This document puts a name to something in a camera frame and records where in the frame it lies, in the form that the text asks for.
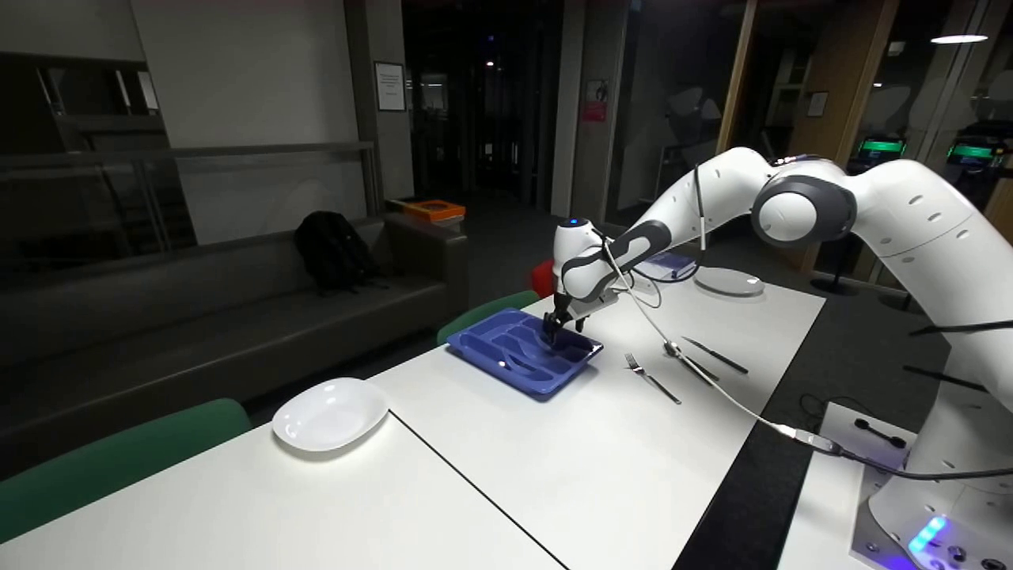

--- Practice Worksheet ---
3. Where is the white round plate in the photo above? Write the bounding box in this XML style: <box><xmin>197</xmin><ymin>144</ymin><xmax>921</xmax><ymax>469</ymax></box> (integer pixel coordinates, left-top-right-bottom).
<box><xmin>692</xmin><ymin>263</ymin><xmax>766</xmax><ymax>302</ymax></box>

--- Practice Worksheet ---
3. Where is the black backpack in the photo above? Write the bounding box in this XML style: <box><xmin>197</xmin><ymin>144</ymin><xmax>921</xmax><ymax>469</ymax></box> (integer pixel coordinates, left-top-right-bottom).
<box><xmin>291</xmin><ymin>210</ymin><xmax>379</xmax><ymax>298</ymax></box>

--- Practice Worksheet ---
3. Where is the grey sofa bench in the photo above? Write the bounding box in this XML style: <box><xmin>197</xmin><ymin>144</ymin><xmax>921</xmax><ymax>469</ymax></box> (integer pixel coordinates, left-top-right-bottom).
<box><xmin>0</xmin><ymin>216</ymin><xmax>471</xmax><ymax>480</ymax></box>

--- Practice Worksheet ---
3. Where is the bin with orange lid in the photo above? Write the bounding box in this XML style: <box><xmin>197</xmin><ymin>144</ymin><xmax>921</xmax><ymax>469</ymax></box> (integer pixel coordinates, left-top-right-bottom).
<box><xmin>384</xmin><ymin>197</ymin><xmax>471</xmax><ymax>310</ymax></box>

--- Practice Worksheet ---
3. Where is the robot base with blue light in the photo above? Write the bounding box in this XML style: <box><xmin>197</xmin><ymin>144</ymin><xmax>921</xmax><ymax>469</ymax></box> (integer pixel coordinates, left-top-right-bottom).
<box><xmin>851</xmin><ymin>461</ymin><xmax>1013</xmax><ymax>570</ymax></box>

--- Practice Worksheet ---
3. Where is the red wall sign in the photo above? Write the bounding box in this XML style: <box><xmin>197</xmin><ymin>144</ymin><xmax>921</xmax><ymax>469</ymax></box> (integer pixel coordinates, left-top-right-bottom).
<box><xmin>581</xmin><ymin>75</ymin><xmax>616</xmax><ymax>131</ymax></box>

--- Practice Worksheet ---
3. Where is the black knife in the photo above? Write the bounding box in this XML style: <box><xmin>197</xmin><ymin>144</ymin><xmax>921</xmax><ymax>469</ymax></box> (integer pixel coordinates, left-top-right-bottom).
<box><xmin>681</xmin><ymin>331</ymin><xmax>753</xmax><ymax>379</ymax></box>

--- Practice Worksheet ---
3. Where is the black-handled spoon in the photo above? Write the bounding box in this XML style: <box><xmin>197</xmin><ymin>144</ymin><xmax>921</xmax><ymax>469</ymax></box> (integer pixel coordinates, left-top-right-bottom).
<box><xmin>661</xmin><ymin>334</ymin><xmax>722</xmax><ymax>390</ymax></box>

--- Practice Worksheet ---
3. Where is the blue plastic cutlery rack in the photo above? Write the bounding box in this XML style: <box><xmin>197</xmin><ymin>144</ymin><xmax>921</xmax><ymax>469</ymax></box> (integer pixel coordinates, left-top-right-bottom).
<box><xmin>444</xmin><ymin>306</ymin><xmax>609</xmax><ymax>404</ymax></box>

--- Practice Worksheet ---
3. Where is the white round bowl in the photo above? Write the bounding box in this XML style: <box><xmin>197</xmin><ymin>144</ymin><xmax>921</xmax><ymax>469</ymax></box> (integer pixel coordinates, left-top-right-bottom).
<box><xmin>271</xmin><ymin>373</ymin><xmax>394</xmax><ymax>459</ymax></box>

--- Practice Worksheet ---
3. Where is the framed wall notice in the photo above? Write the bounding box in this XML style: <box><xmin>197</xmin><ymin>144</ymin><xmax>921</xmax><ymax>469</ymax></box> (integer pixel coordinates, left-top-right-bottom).
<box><xmin>374</xmin><ymin>60</ymin><xmax>412</xmax><ymax>116</ymax></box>

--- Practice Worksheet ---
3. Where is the ceiling light strip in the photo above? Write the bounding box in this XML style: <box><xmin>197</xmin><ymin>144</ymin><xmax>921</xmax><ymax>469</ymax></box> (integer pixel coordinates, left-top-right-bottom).
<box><xmin>927</xmin><ymin>28</ymin><xmax>993</xmax><ymax>49</ymax></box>

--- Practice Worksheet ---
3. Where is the black-handled fork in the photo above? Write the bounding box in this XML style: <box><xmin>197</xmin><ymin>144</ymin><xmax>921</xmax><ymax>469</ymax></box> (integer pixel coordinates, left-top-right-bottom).
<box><xmin>626</xmin><ymin>355</ymin><xmax>685</xmax><ymax>409</ymax></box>

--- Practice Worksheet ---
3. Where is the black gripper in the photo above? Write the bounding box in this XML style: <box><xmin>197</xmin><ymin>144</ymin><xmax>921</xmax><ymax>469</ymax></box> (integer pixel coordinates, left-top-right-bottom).
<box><xmin>542</xmin><ymin>288</ymin><xmax>587</xmax><ymax>346</ymax></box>

